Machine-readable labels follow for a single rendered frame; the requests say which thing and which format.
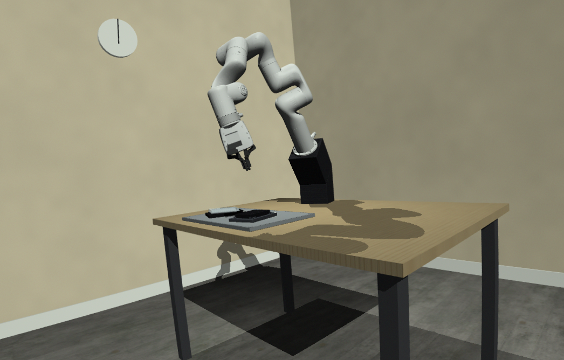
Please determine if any black rectangular frame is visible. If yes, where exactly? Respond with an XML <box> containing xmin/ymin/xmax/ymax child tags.
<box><xmin>205</xmin><ymin>209</ymin><xmax>246</xmax><ymax>218</ymax></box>

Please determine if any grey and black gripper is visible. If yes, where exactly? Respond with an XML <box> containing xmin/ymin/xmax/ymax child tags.
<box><xmin>219</xmin><ymin>120</ymin><xmax>256</xmax><ymax>171</ymax></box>

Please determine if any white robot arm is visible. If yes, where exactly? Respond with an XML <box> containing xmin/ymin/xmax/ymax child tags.
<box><xmin>208</xmin><ymin>32</ymin><xmax>318</xmax><ymax>156</ymax></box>

